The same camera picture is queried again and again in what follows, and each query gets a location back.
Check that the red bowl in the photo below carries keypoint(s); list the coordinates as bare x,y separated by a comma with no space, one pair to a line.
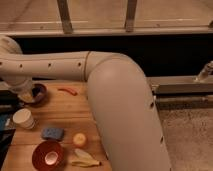
47,156

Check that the orange carrot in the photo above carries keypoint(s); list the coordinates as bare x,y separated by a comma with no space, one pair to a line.
68,90

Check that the wooden window post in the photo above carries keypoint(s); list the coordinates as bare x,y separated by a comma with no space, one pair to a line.
130,15
65,16

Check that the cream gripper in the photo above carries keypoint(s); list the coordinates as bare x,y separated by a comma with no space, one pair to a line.
27,97

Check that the yellow banana peel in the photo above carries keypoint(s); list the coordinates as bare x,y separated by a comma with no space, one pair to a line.
84,159

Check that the purple bowl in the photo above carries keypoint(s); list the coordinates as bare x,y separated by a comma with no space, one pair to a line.
37,94

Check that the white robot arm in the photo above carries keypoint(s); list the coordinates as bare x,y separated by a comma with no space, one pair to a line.
120,99

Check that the white paper cup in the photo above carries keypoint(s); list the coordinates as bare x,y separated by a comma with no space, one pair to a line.
24,118

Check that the wooden window post right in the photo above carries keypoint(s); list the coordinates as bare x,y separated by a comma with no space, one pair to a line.
130,15

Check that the wooden window post left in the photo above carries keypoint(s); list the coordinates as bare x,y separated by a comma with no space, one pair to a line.
65,16

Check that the blue sponge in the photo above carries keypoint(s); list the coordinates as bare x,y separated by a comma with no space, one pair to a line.
52,133

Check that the yellow round fruit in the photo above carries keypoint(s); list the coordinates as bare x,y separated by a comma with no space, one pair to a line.
79,140

